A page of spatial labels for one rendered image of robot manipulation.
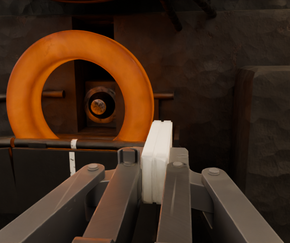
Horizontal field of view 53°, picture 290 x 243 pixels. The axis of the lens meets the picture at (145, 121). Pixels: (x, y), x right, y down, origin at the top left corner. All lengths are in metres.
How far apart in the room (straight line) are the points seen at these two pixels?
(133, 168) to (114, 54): 0.21
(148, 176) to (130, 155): 0.02
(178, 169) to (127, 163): 0.03
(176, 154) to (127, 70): 0.18
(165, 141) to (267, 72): 0.17
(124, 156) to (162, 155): 0.02
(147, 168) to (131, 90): 0.19
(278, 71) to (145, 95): 0.14
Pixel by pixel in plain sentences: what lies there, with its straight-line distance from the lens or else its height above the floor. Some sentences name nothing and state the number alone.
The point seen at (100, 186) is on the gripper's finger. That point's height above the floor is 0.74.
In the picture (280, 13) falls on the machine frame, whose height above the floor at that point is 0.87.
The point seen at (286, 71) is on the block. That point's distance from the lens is 0.33.
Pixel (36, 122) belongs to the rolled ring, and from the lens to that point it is 0.39.
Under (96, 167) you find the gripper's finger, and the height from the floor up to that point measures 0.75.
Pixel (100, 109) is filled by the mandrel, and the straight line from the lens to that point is 0.45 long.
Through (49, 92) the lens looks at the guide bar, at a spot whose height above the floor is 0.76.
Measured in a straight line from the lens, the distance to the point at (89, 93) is 0.47.
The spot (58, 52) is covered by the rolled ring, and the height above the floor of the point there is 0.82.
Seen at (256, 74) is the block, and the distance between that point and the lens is 0.32.
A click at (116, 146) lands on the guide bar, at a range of 0.34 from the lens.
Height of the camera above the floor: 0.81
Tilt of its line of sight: 12 degrees down
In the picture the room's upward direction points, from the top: straight up
